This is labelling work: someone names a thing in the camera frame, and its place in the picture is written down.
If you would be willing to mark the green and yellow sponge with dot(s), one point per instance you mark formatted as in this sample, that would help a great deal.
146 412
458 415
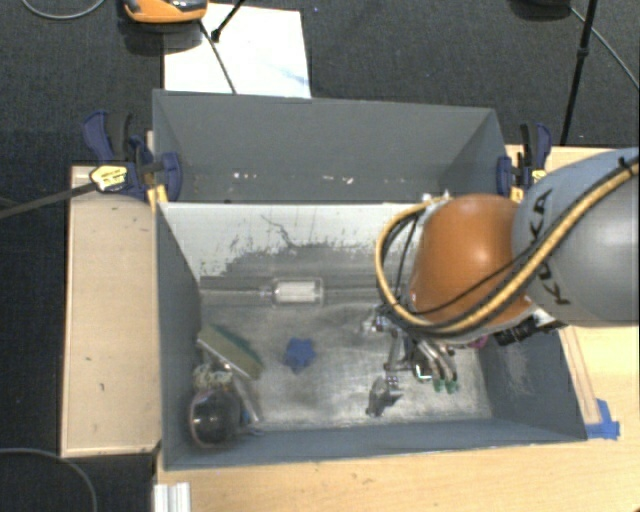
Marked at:
235 347

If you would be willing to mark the pale wood board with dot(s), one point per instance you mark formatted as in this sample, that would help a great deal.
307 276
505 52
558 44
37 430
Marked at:
110 320

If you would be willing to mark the black ball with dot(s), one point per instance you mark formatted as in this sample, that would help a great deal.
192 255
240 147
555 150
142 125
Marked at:
215 420

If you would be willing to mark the black cylinder on white bracket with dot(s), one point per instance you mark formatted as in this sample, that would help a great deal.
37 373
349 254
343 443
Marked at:
517 332

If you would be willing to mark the grey metal bin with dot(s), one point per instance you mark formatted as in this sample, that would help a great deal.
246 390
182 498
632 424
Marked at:
320 150

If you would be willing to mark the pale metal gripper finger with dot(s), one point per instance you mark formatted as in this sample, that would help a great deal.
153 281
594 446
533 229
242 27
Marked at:
384 396
376 327

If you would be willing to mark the blue toy figure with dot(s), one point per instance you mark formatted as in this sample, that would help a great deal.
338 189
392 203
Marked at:
299 352

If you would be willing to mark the clear plastic bottle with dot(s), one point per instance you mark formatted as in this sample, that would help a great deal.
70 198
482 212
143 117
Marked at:
297 292

